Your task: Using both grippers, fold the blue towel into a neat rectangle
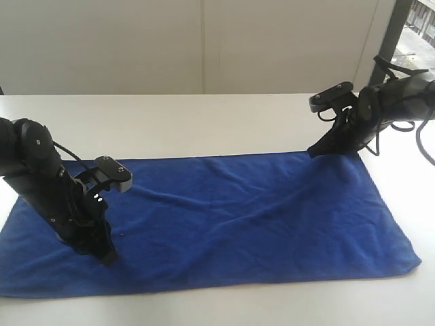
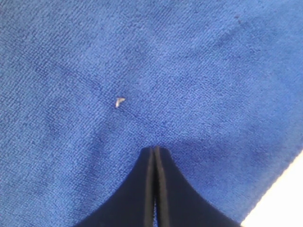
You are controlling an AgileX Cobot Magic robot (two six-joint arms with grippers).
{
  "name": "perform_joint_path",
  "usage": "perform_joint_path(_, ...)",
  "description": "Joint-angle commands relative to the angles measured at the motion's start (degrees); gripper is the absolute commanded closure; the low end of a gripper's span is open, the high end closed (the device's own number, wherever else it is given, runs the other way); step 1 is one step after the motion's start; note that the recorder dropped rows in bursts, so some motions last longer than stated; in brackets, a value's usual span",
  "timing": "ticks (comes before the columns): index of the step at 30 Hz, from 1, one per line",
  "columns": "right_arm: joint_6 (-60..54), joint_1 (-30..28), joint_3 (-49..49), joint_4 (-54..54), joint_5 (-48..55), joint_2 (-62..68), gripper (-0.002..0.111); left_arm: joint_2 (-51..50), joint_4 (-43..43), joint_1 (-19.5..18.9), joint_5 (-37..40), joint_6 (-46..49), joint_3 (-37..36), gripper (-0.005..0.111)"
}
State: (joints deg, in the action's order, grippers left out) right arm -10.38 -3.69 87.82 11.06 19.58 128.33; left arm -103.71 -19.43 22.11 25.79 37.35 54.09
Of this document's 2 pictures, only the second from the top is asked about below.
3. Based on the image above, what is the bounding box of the blue microfibre towel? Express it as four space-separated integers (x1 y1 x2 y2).
0 0 303 227

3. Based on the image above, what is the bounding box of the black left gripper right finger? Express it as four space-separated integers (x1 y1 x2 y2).
154 146 241 227

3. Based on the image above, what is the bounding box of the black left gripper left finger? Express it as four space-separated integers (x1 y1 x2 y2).
76 148 155 227

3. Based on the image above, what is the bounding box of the small white lint speck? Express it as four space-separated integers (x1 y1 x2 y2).
115 97 125 108

